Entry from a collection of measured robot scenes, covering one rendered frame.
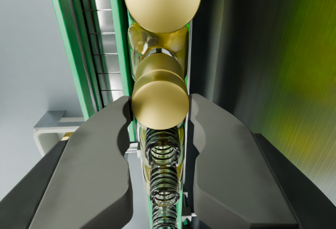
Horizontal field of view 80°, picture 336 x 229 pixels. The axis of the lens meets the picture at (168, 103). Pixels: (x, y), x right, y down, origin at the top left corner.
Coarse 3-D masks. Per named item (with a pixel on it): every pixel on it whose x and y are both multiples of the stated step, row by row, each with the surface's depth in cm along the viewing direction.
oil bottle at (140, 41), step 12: (132, 24) 18; (132, 36) 17; (144, 36) 17; (156, 36) 17; (168, 36) 17; (180, 36) 17; (132, 48) 17; (144, 48) 17; (168, 48) 17; (180, 48) 17; (132, 60) 18; (180, 60) 18; (132, 72) 19
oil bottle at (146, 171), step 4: (144, 164) 27; (180, 164) 27; (144, 168) 27; (148, 168) 26; (176, 168) 26; (180, 168) 27; (144, 172) 27; (148, 172) 26; (180, 172) 27; (144, 176) 26; (148, 176) 26; (180, 176) 26; (144, 180) 27; (148, 180) 26; (180, 180) 26; (144, 184) 27; (148, 184) 26; (180, 184) 27; (144, 188) 28; (148, 188) 26; (180, 188) 27; (148, 192) 27
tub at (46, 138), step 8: (40, 128) 52; (48, 128) 52; (56, 128) 52; (64, 128) 52; (72, 128) 52; (40, 136) 54; (48, 136) 57; (56, 136) 61; (40, 144) 54; (48, 144) 57; (40, 152) 55
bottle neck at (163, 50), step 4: (156, 48) 16; (160, 48) 16; (164, 48) 17; (148, 52) 16; (152, 52) 16; (156, 52) 16; (160, 52) 16; (164, 52) 16; (168, 52) 16; (144, 56) 17; (172, 56) 16
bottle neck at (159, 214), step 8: (152, 208) 24; (160, 208) 23; (168, 208) 23; (152, 216) 23; (160, 216) 22; (168, 216) 22; (176, 216) 23; (152, 224) 23; (160, 224) 22; (168, 224) 22; (176, 224) 22
